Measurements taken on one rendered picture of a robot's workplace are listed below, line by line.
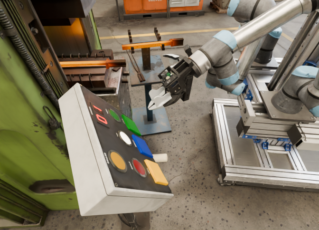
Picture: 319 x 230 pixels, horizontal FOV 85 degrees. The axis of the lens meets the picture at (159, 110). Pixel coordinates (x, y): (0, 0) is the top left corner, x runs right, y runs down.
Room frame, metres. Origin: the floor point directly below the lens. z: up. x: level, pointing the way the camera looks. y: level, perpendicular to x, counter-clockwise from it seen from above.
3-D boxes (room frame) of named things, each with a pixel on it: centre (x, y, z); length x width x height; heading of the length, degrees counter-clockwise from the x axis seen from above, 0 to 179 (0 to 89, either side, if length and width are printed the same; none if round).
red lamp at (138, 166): (0.20, 0.05, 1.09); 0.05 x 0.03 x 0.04; 3
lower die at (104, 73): (0.79, 0.49, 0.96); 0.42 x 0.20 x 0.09; 93
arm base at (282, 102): (0.70, -0.71, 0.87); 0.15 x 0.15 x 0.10
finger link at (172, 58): (0.91, -0.07, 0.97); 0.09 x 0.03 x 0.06; 57
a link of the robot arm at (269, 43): (1.20, -0.75, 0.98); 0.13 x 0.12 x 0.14; 51
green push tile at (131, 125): (0.40, 0.11, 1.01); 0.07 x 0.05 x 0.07; 28
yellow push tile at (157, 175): (0.22, 0.01, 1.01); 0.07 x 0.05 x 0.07; 28
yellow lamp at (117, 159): (0.18, 0.09, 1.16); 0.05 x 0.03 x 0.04; 3
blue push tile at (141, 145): (0.31, 0.06, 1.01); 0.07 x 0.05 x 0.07; 28
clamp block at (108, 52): (0.98, 0.35, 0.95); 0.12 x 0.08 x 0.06; 93
